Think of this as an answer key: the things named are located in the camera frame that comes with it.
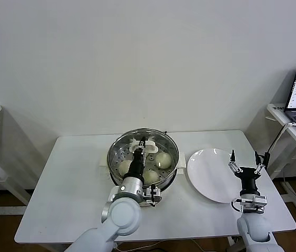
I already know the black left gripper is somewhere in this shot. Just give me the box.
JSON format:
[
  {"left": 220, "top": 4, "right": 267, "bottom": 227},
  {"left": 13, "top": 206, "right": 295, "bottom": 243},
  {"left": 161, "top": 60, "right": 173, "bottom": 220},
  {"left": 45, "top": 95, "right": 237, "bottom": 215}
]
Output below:
[{"left": 125, "top": 135, "right": 148, "bottom": 181}]

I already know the round glass lid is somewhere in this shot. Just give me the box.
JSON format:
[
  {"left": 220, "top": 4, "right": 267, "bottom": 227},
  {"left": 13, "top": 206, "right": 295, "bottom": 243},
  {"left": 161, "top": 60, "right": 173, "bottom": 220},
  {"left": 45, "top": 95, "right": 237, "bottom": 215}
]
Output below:
[{"left": 108, "top": 128, "right": 180, "bottom": 182}]

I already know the black cable plug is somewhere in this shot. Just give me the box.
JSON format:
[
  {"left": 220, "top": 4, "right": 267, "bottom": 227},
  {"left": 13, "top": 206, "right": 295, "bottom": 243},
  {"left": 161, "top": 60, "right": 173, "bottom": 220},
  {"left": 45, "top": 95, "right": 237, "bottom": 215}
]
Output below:
[{"left": 262, "top": 151, "right": 272, "bottom": 174}]

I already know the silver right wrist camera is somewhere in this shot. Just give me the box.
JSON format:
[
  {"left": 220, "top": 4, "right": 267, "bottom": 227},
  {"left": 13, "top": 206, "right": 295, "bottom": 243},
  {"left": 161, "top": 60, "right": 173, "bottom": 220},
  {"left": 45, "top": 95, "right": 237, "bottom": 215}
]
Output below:
[{"left": 231, "top": 194, "right": 268, "bottom": 214}]

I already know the white round plate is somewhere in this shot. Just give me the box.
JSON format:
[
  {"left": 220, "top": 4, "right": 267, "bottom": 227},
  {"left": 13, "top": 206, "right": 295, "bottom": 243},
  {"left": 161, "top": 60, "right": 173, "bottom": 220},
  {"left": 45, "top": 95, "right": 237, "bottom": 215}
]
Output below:
[{"left": 187, "top": 148, "right": 246, "bottom": 204}]

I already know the stainless steel steamer basket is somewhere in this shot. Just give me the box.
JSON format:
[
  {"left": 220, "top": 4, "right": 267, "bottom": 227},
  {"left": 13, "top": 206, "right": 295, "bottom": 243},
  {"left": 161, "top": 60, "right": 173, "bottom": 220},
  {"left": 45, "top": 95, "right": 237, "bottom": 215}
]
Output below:
[{"left": 100, "top": 128, "right": 187, "bottom": 191}]

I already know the white steamed baozi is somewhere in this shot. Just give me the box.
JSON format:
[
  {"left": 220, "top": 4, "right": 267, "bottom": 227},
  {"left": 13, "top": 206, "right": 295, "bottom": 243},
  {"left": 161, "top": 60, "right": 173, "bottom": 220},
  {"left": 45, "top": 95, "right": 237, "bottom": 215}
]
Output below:
[
  {"left": 154, "top": 152, "right": 172, "bottom": 170},
  {"left": 142, "top": 169, "right": 161, "bottom": 184},
  {"left": 118, "top": 160, "right": 133, "bottom": 177}
]

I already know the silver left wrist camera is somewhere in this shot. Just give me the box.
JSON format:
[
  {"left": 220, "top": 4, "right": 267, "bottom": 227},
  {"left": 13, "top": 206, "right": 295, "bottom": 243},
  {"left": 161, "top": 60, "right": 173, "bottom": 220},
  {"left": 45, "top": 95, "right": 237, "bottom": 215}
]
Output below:
[{"left": 141, "top": 184, "right": 162, "bottom": 207}]

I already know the white laptop charging cable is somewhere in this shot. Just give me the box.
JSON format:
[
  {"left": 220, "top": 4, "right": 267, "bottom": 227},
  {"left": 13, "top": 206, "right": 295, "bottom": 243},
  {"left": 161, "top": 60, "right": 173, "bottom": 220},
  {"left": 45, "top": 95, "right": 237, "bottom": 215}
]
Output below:
[{"left": 268, "top": 121, "right": 296, "bottom": 154}]

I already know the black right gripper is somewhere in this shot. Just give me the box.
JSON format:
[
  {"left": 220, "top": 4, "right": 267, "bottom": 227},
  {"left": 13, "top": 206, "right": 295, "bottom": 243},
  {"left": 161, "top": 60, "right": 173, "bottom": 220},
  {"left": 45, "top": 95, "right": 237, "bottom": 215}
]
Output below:
[{"left": 228, "top": 149, "right": 266, "bottom": 197}]

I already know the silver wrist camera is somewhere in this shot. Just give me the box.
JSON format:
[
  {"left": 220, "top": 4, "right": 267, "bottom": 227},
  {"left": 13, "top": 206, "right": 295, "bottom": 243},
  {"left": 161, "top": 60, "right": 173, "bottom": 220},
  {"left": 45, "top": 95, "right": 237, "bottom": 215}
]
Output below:
[
  {"left": 231, "top": 194, "right": 268, "bottom": 214},
  {"left": 141, "top": 184, "right": 162, "bottom": 207}
]

